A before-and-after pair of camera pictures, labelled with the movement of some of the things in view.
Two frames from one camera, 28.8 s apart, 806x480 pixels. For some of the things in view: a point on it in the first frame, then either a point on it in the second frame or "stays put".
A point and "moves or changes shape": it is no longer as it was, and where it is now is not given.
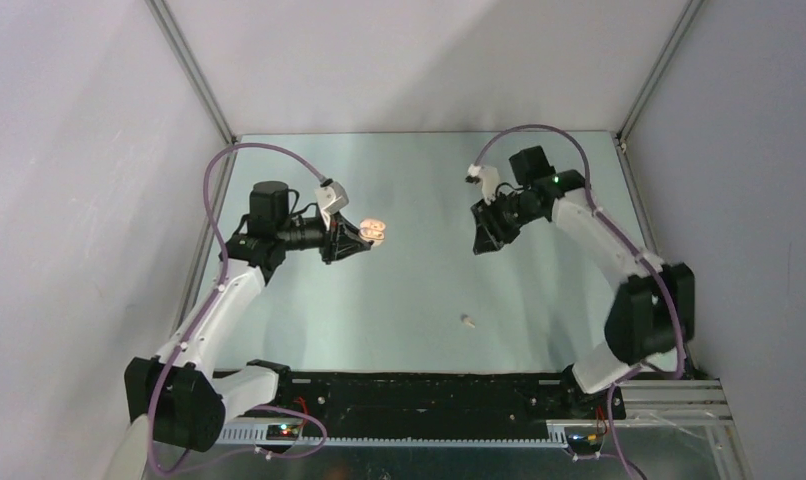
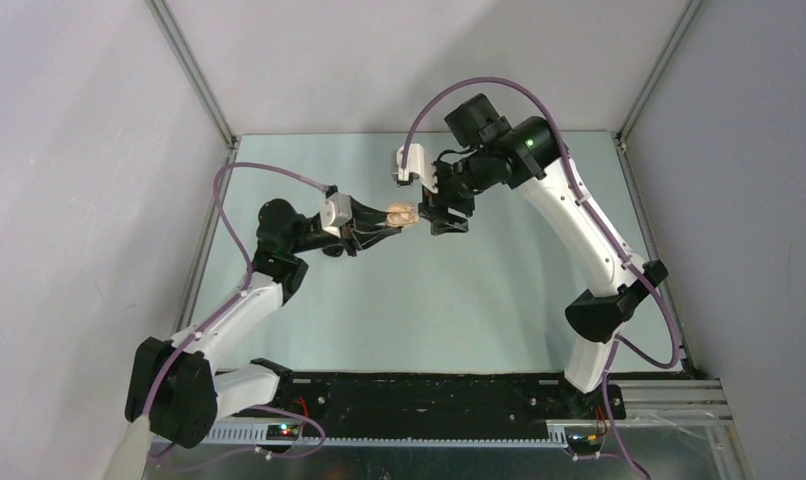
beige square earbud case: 373,229 moves or changes shape
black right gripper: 489,235 → 432,204
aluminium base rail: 675,402 stays put
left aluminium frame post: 179,44 stays put
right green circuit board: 584,439 stays put
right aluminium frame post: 691,10 stays put
